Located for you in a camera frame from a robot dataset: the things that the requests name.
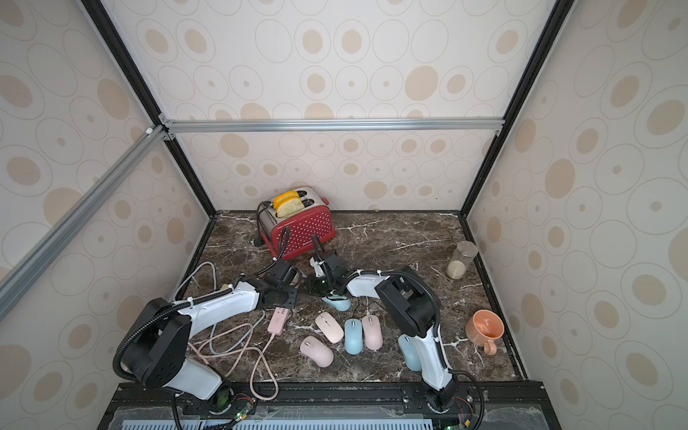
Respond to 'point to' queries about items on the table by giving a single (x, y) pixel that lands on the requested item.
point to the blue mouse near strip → (338, 302)
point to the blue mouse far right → (410, 352)
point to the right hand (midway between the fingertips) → (297, 296)
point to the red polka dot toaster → (296, 220)
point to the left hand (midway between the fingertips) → (295, 295)
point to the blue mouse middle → (353, 336)
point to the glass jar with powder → (464, 254)
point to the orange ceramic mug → (484, 328)
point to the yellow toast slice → (288, 203)
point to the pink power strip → (278, 320)
